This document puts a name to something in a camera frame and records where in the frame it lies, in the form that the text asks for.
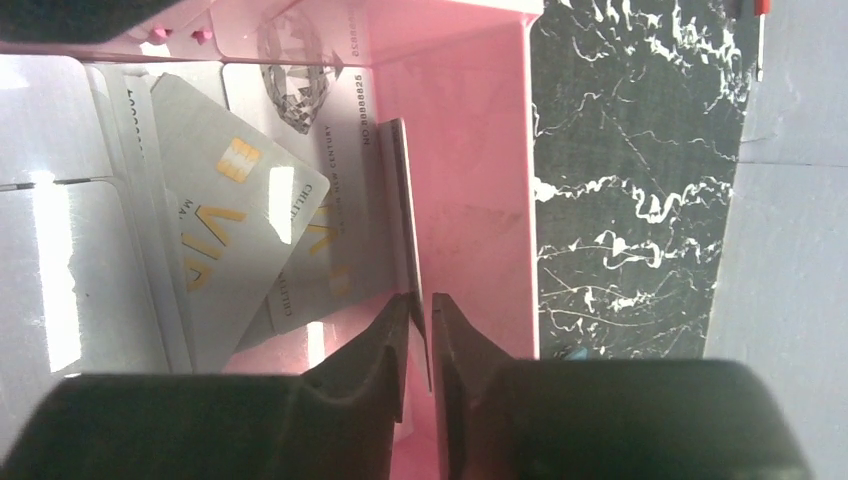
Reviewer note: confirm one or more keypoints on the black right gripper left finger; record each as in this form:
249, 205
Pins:
334, 421

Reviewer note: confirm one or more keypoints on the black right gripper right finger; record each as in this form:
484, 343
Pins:
501, 417

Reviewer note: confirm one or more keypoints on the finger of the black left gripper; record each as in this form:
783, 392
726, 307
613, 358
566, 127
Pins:
74, 21

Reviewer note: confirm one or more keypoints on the pink plastic tray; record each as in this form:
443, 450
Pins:
458, 74

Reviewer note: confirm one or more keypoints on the blue leather card holder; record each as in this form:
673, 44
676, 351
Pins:
573, 354

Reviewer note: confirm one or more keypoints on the loose VIP card in tray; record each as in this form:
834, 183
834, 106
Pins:
324, 116

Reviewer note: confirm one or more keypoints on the stack of grey cards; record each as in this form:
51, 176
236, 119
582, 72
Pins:
89, 267

